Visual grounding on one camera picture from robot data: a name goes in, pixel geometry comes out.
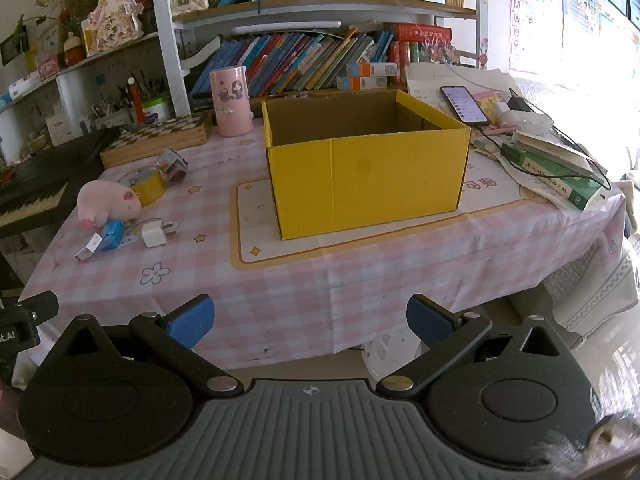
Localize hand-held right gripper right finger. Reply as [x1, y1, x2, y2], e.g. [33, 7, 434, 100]
[376, 294, 576, 397]

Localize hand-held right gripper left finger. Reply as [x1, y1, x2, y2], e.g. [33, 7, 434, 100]
[52, 294, 246, 397]

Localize blue packet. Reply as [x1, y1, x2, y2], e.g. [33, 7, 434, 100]
[100, 220, 126, 251]

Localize yellow tape roll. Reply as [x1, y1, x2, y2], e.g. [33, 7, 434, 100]
[119, 167, 167, 207]

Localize pink pig plush toy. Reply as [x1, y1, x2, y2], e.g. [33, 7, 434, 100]
[76, 180, 142, 228]

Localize yellow cardboard box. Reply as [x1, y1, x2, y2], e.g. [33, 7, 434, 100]
[262, 89, 472, 241]

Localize pink checkered desktop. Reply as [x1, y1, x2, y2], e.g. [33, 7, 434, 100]
[17, 87, 628, 371]

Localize white bucket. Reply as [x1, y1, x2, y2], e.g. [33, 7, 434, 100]
[361, 332, 426, 391]

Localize white charger plug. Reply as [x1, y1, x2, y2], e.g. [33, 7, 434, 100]
[140, 220, 179, 249]

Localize black electronic keyboard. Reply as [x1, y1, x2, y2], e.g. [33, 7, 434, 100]
[0, 127, 121, 238]

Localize grey patterned cloth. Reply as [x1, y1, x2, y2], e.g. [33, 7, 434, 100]
[542, 175, 640, 351]

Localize green book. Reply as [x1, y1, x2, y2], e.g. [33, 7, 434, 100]
[501, 142, 606, 211]

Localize wooden chessboard box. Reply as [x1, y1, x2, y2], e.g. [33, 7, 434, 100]
[99, 111, 215, 170]

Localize white box red label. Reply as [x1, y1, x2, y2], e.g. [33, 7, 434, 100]
[45, 110, 83, 147]

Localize white jar green lid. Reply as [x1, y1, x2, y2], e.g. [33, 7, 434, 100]
[141, 97, 172, 125]

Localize smartphone with lit screen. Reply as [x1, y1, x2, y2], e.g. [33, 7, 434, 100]
[440, 85, 490, 127]

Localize pink cylindrical container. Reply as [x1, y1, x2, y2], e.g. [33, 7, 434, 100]
[209, 65, 252, 137]

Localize white power adapter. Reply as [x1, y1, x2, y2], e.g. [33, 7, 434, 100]
[492, 100, 556, 136]

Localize cluster of pens in holders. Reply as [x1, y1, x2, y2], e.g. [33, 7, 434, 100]
[90, 75, 168, 131]

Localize orange pen white ball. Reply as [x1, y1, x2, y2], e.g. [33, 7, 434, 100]
[129, 76, 146, 123]

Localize stack of white papers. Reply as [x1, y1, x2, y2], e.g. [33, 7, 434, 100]
[405, 62, 511, 111]

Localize orange and white small box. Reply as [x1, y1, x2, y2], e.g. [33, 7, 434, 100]
[336, 75, 390, 92]
[348, 62, 399, 79]

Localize thick white-paged book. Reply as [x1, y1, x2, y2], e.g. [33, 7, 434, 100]
[180, 35, 223, 68]

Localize red round pot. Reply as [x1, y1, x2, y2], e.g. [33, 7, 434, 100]
[62, 32, 86, 67]

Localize white bookshelf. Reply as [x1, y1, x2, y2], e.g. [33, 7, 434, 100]
[148, 0, 491, 116]

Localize long row of colourful books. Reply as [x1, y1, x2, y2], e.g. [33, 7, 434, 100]
[190, 30, 401, 98]

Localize red thick books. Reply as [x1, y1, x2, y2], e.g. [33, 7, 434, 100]
[390, 23, 453, 68]

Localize pink paper craft decoration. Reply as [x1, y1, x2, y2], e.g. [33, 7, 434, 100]
[82, 0, 146, 53]

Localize black cable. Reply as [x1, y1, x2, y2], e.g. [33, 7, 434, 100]
[475, 90, 613, 191]

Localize alphabet wall poster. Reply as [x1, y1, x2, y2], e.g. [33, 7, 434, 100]
[507, 0, 566, 76]

